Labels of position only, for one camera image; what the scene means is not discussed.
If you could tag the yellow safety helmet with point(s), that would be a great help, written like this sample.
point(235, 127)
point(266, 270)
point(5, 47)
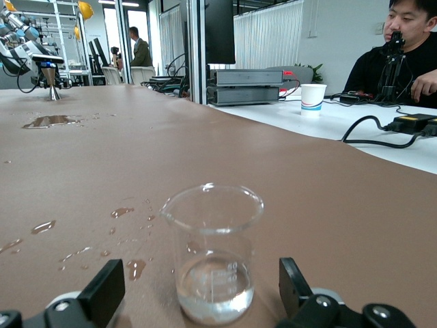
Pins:
point(86, 10)
point(10, 5)

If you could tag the standing man olive jacket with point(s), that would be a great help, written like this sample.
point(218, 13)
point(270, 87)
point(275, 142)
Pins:
point(140, 51)

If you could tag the aluminium frame structure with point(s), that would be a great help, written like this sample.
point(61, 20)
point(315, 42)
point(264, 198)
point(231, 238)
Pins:
point(198, 51)

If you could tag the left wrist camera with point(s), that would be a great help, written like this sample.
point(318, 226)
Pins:
point(48, 62)

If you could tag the spilled liquid puddle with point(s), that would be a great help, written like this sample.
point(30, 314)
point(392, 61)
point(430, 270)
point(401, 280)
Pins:
point(48, 121)

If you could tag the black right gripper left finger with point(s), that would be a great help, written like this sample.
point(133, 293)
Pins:
point(85, 307)

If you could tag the red black test leads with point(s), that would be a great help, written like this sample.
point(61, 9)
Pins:
point(288, 72)

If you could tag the black monitor screen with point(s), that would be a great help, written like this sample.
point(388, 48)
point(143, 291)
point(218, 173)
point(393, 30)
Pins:
point(220, 30)

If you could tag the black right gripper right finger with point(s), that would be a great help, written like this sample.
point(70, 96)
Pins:
point(307, 311)

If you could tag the black camera stand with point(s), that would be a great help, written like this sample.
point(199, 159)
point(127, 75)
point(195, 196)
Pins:
point(392, 68)

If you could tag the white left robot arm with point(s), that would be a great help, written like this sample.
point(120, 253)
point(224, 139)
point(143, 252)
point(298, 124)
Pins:
point(20, 56)

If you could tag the grey power supply box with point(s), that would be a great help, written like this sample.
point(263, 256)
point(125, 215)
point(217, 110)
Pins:
point(246, 77)
point(242, 95)

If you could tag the black power adapter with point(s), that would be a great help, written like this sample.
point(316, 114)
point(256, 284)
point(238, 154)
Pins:
point(413, 123)

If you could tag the green potted plant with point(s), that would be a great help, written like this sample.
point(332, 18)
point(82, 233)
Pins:
point(315, 71)

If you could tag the steel double cone jigger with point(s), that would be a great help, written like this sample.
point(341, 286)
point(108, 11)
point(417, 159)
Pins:
point(52, 90)

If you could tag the striped white paper cup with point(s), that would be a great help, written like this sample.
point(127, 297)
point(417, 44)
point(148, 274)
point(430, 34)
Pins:
point(313, 99)

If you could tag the beige office chair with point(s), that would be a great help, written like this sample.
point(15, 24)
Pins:
point(142, 75)
point(112, 75)

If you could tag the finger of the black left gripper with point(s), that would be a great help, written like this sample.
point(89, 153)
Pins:
point(64, 83)
point(37, 82)

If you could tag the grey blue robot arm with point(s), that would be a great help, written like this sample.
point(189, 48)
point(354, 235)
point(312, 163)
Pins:
point(20, 29)

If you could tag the white shelving rack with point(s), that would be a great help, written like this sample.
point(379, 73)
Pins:
point(61, 37)

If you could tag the seated man black shirt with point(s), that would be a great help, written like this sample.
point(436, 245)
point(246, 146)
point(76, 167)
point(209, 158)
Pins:
point(375, 75)

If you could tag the brown table mat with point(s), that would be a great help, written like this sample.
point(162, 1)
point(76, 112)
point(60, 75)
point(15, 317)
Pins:
point(102, 153)

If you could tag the clear glass measuring beaker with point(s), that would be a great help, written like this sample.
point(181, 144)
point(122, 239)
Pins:
point(215, 297)

